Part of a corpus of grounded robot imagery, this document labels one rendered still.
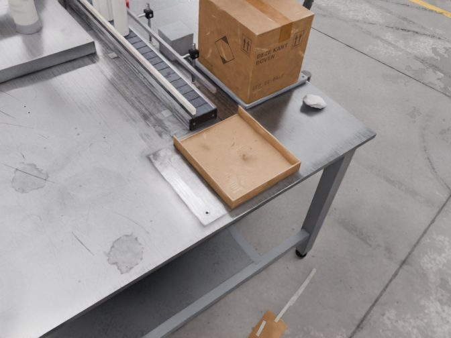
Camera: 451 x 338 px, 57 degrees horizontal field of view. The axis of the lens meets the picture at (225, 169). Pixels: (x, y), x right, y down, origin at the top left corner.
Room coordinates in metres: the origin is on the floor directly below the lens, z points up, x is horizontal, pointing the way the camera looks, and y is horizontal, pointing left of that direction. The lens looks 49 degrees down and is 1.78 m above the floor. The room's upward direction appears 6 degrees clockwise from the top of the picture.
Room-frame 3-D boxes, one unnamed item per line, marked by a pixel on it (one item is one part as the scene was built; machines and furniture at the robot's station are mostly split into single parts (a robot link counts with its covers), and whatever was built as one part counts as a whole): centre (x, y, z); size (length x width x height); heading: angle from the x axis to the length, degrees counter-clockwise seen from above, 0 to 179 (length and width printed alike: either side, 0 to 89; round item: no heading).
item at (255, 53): (1.29, -0.04, 0.99); 0.30 x 0.24 x 0.27; 41
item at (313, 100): (1.16, -0.29, 0.85); 0.08 x 0.07 x 0.04; 54
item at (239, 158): (0.87, -0.03, 0.85); 0.30 x 0.26 x 0.04; 42
